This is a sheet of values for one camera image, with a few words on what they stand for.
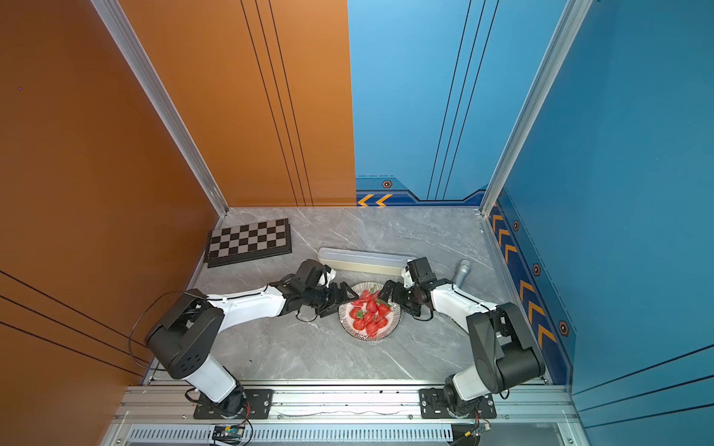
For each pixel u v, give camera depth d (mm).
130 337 779
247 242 1050
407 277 854
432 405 726
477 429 693
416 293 703
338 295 786
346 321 858
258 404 737
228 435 721
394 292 811
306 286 714
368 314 859
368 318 850
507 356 435
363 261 994
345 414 725
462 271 966
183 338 458
